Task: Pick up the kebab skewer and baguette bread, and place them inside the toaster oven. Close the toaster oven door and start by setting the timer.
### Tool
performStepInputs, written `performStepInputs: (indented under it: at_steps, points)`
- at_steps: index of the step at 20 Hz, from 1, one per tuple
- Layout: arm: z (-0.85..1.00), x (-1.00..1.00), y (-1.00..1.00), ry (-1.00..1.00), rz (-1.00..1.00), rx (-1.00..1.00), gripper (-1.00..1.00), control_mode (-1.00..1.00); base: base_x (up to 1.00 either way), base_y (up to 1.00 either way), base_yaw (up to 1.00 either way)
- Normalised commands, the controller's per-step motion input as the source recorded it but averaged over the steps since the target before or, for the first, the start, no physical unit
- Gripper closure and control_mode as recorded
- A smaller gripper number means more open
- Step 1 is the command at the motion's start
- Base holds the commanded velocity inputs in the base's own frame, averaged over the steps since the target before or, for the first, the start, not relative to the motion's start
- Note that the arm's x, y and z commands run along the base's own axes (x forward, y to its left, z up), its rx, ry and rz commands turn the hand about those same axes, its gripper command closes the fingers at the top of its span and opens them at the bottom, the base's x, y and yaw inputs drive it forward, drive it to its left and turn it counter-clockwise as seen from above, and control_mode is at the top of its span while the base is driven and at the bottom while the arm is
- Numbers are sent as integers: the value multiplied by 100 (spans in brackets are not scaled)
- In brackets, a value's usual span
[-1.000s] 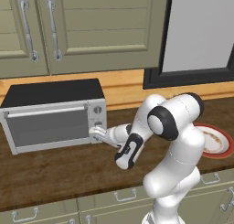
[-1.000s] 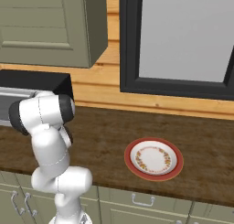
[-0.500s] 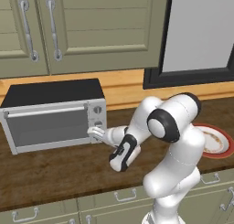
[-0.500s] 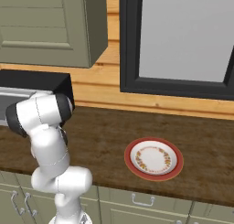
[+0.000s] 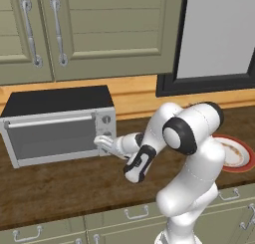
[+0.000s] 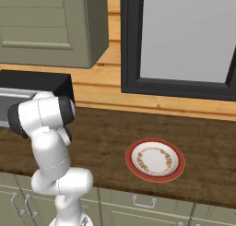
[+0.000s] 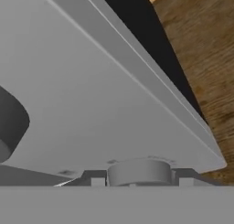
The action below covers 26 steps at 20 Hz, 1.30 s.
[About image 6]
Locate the black toaster oven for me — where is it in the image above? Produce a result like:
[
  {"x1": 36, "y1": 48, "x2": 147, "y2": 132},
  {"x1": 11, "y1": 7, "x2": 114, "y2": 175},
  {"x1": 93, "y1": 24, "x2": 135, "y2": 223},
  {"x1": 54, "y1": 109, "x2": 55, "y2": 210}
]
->
[{"x1": 0, "y1": 69, "x2": 76, "y2": 129}]

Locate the grey toaster oven door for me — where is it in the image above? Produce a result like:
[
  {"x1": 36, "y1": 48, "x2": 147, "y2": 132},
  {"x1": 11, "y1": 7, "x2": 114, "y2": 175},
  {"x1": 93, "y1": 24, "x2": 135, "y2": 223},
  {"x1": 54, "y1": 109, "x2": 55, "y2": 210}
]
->
[{"x1": 0, "y1": 87, "x2": 38, "y2": 128}]

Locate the olive green base cupboard door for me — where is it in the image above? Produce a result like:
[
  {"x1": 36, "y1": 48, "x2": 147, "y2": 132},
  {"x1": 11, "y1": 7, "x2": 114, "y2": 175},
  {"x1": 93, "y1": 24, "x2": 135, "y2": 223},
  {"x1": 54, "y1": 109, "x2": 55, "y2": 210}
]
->
[
  {"x1": 16, "y1": 173, "x2": 103, "y2": 226},
  {"x1": 0, "y1": 172, "x2": 26, "y2": 226}
]

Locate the black framed window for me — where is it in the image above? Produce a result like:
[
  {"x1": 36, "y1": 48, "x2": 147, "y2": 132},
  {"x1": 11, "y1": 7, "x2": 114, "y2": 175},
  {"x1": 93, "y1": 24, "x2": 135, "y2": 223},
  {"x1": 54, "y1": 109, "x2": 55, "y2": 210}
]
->
[{"x1": 120, "y1": 0, "x2": 236, "y2": 102}]

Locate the red rimmed patterned plate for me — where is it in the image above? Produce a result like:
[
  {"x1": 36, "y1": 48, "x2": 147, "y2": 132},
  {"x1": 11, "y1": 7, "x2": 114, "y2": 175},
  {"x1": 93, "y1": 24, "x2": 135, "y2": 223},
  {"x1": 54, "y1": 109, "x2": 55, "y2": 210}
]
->
[{"x1": 124, "y1": 137, "x2": 186, "y2": 184}]

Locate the olive green drawer front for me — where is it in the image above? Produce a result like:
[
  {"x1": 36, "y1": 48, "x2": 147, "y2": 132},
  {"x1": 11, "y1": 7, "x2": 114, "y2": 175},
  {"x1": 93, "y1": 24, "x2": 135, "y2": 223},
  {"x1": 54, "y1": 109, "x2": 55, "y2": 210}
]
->
[
  {"x1": 188, "y1": 201, "x2": 236, "y2": 226},
  {"x1": 98, "y1": 186, "x2": 195, "y2": 226}
]

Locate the silver drawer handle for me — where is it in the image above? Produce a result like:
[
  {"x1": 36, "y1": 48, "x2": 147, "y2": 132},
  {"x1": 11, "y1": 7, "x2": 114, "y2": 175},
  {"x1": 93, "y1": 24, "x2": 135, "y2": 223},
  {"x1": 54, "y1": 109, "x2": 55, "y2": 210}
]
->
[{"x1": 132, "y1": 195, "x2": 158, "y2": 209}]

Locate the olive green wall cupboard door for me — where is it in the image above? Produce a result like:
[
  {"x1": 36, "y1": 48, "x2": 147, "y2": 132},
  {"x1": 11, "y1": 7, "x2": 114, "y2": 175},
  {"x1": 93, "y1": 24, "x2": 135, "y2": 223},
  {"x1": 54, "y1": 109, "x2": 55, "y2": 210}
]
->
[{"x1": 0, "y1": 0, "x2": 93, "y2": 69}]

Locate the silver cupboard door handle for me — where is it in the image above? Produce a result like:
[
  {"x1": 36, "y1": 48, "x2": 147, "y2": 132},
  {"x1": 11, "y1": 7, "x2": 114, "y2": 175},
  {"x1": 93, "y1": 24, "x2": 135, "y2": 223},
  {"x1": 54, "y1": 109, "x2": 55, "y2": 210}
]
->
[
  {"x1": 24, "y1": 194, "x2": 39, "y2": 220},
  {"x1": 10, "y1": 192, "x2": 22, "y2": 219}
]

